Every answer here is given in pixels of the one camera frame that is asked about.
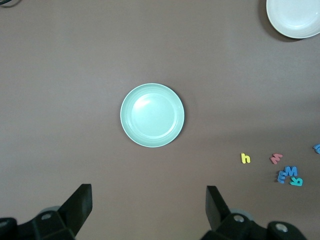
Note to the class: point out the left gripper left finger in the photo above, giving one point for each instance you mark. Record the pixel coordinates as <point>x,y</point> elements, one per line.
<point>75,212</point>

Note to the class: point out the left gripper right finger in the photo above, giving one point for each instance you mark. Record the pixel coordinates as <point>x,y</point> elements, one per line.
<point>217,212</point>

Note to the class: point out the yellow foam letter h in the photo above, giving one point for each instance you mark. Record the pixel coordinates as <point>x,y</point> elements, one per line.
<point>243,158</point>

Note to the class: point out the dark blue foam letter e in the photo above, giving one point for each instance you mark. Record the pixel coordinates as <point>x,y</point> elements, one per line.
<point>281,178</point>

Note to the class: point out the blue foam letter M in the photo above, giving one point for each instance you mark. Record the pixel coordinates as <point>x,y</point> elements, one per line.
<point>291,171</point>

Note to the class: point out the teal foam letter R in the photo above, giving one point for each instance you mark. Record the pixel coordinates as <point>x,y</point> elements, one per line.
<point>297,181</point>

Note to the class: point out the blue foam letter a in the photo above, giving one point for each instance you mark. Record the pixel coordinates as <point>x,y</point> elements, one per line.
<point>317,148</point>

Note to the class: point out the green plate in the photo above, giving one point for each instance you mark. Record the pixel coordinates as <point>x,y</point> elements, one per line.
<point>152,115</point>

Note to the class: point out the beige plate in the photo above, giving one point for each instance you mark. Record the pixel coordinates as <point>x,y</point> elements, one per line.
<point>295,17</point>

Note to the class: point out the pink foam letter m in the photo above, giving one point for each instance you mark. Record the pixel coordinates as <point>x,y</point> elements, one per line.
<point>275,159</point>

